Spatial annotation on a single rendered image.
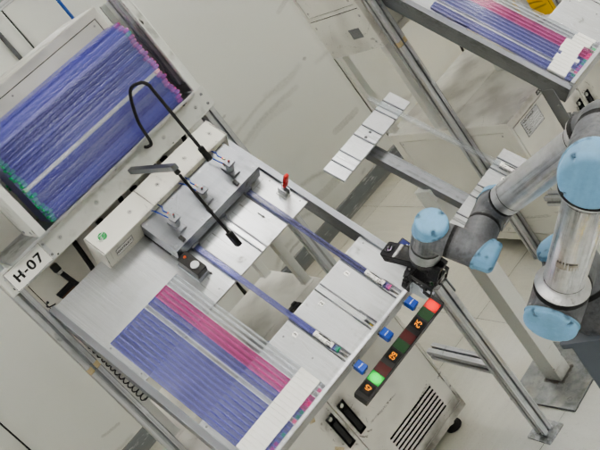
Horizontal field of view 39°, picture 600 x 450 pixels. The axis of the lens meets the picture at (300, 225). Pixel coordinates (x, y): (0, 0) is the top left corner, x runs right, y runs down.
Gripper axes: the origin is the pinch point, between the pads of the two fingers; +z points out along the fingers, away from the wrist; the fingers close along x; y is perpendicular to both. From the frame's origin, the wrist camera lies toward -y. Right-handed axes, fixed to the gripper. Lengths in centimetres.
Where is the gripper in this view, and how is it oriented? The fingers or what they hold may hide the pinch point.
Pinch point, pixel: (411, 287)
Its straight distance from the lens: 212.7
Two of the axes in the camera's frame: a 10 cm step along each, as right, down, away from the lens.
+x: 6.2, -6.9, 3.7
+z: 0.5, 5.0, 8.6
